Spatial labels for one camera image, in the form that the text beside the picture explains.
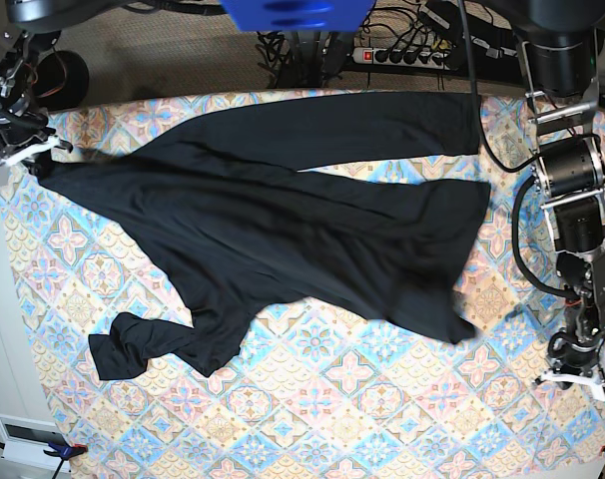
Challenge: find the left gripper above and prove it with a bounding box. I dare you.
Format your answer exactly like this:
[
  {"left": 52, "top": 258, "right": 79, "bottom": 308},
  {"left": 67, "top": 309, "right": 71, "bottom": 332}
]
[{"left": 547, "top": 330, "right": 605, "bottom": 377}]

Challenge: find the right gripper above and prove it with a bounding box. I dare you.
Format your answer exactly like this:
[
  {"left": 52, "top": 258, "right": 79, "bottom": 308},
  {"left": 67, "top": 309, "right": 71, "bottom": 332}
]
[{"left": 0, "top": 109, "right": 51, "bottom": 165}]

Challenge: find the black long-sleeve t-shirt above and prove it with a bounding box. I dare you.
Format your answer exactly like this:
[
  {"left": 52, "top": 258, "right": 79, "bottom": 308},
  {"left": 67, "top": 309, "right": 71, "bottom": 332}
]
[{"left": 31, "top": 92, "right": 491, "bottom": 381}]

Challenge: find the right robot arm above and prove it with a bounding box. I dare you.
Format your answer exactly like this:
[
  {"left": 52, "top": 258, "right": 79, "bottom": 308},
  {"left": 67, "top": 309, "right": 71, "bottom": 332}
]
[{"left": 0, "top": 1, "right": 126, "bottom": 167}]

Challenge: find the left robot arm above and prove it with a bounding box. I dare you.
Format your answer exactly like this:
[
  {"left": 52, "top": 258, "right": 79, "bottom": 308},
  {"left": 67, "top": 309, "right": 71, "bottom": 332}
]
[{"left": 485, "top": 1, "right": 605, "bottom": 394}]

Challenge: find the black round stool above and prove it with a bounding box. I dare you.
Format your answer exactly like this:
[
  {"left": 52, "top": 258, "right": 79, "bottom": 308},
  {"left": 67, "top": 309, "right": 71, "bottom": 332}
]
[{"left": 32, "top": 50, "right": 89, "bottom": 112}]

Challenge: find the patterned tablecloth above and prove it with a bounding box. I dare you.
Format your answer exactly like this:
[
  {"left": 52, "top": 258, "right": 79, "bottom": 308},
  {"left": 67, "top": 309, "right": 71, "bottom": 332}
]
[{"left": 0, "top": 88, "right": 605, "bottom": 479}]

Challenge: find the white power strip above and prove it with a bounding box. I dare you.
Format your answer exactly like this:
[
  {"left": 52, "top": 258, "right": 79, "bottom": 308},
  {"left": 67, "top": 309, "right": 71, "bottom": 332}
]
[{"left": 351, "top": 47, "right": 449, "bottom": 70}]

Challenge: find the blue clamp bottom left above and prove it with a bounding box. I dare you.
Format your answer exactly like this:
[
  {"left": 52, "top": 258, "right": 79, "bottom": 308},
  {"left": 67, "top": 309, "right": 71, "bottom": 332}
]
[{"left": 0, "top": 440, "right": 88, "bottom": 478}]

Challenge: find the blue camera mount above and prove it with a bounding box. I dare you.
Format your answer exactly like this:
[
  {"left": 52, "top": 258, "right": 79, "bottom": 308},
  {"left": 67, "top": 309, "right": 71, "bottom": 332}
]
[{"left": 221, "top": 0, "right": 375, "bottom": 32}]

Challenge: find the white wall vent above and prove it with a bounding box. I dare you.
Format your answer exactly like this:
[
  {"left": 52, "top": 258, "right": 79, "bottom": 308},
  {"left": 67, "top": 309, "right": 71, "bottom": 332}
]
[{"left": 0, "top": 414, "right": 65, "bottom": 471}]

